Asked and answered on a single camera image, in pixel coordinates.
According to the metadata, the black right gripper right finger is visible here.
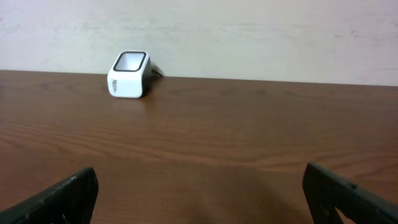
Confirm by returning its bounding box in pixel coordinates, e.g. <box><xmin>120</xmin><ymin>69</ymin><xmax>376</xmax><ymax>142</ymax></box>
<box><xmin>302</xmin><ymin>163</ymin><xmax>397</xmax><ymax>224</ymax></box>

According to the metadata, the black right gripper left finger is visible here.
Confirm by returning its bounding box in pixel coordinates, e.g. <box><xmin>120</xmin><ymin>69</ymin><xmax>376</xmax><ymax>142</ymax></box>
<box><xmin>1</xmin><ymin>167</ymin><xmax>99</xmax><ymax>224</ymax></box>

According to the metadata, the white barcode scanner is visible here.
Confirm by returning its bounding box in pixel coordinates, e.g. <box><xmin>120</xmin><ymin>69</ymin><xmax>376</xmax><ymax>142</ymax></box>
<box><xmin>107</xmin><ymin>50</ymin><xmax>152</xmax><ymax>98</ymax></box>

